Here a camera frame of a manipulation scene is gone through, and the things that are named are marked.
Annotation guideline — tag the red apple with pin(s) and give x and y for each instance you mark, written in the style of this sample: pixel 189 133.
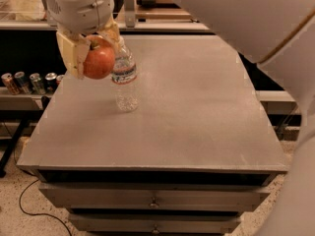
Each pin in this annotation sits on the red apple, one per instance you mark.
pixel 100 59

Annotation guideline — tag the middle metal bracket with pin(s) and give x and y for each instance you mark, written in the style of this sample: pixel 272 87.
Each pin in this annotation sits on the middle metal bracket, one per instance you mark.
pixel 129 9

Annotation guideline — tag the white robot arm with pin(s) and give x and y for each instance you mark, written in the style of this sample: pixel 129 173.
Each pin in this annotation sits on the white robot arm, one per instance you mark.
pixel 278 38

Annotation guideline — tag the clear plastic water bottle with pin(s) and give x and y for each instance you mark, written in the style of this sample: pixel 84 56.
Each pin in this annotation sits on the clear plastic water bottle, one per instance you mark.
pixel 124 76

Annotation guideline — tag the grey drawer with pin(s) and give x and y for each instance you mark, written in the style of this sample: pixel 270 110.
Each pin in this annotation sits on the grey drawer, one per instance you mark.
pixel 154 223
pixel 107 196

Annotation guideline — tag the green drink can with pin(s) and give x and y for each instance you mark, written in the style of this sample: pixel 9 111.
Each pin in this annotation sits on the green drink can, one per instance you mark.
pixel 37 83

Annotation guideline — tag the left metal bracket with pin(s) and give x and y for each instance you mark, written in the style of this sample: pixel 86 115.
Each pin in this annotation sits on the left metal bracket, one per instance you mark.
pixel 48 17

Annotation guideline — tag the dark drink can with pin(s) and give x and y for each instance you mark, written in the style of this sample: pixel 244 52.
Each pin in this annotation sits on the dark drink can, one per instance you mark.
pixel 50 79

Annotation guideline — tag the orange drink can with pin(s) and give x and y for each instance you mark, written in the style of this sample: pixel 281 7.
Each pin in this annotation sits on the orange drink can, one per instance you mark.
pixel 8 81

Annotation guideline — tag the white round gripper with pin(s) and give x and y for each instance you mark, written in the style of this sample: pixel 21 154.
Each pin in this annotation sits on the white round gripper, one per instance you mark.
pixel 79 9

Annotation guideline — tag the black table leg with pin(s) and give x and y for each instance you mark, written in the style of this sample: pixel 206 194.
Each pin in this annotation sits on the black table leg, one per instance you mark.
pixel 11 143

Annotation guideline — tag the metal bracket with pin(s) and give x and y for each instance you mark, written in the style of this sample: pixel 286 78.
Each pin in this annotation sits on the metal bracket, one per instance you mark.
pixel 129 9
pixel 48 17

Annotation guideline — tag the upper grey drawer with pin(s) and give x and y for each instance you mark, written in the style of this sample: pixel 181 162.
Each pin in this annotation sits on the upper grey drawer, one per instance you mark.
pixel 107 196

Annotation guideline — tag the red drink can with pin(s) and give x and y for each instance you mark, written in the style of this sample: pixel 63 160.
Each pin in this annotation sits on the red drink can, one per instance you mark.
pixel 59 79

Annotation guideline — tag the grey drawer cabinet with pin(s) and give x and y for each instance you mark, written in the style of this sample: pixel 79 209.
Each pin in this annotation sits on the grey drawer cabinet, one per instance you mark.
pixel 198 125

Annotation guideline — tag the lower grey drawer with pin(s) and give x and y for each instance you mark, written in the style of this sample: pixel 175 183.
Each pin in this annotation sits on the lower grey drawer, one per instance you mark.
pixel 154 223

